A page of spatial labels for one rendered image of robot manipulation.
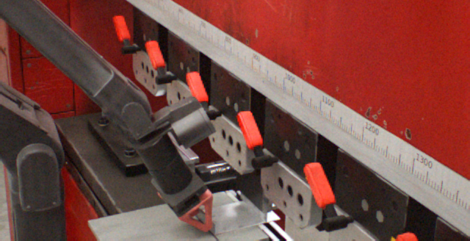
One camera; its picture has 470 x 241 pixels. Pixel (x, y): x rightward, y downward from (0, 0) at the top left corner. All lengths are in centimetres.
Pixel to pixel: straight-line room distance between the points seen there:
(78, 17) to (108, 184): 50
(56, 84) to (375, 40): 130
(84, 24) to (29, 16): 90
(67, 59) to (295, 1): 36
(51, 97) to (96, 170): 35
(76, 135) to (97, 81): 85
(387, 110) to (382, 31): 9
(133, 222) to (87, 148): 61
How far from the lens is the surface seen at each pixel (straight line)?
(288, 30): 113
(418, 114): 92
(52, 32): 120
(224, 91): 135
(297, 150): 116
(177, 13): 150
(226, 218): 140
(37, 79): 211
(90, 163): 189
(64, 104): 215
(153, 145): 123
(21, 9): 120
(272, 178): 124
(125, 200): 172
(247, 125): 121
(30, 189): 82
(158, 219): 140
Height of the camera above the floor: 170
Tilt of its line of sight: 22 degrees down
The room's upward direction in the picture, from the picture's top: 2 degrees clockwise
